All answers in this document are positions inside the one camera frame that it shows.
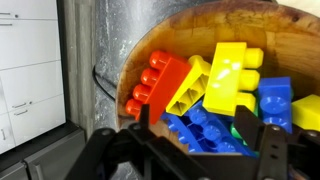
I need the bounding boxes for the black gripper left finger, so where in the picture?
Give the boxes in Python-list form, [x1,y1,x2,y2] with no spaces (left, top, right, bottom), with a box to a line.
[126,103,214,180]

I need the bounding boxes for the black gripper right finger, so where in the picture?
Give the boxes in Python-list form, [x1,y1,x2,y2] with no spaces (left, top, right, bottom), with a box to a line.
[234,105,289,180]

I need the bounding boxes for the green building block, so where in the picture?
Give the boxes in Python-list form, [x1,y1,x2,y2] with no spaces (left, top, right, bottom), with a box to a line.
[230,103,260,146]

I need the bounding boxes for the orange building block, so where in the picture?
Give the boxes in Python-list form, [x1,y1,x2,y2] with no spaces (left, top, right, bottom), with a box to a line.
[125,49,193,125]

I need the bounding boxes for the long blue building block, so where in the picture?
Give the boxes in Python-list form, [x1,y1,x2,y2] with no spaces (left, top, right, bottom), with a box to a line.
[160,99,259,159]

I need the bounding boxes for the long yellow building block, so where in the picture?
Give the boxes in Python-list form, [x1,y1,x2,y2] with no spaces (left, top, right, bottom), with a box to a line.
[202,41,265,117]

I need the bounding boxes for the plain yellow building block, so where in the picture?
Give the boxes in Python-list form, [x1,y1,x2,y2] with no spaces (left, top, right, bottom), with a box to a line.
[291,94,320,133]

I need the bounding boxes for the yellow block with open underside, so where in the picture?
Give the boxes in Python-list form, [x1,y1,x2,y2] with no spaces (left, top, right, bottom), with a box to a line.
[165,54,212,117]

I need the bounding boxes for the brown wooden bowl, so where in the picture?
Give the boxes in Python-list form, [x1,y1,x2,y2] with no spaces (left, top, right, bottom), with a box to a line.
[114,0,320,158]

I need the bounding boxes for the grey low cabinet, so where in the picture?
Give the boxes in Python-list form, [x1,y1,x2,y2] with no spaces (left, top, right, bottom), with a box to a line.
[0,121,87,180]

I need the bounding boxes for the white drawer cabinet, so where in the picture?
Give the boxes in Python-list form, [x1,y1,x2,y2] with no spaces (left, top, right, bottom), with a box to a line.
[0,0,67,155]

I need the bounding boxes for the black cable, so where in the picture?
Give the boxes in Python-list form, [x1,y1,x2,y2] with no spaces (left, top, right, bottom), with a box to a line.
[92,64,118,102]

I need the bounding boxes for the silver drawer handle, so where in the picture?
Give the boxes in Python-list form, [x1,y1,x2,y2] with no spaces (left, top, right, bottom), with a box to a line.
[13,109,30,117]
[12,101,28,110]

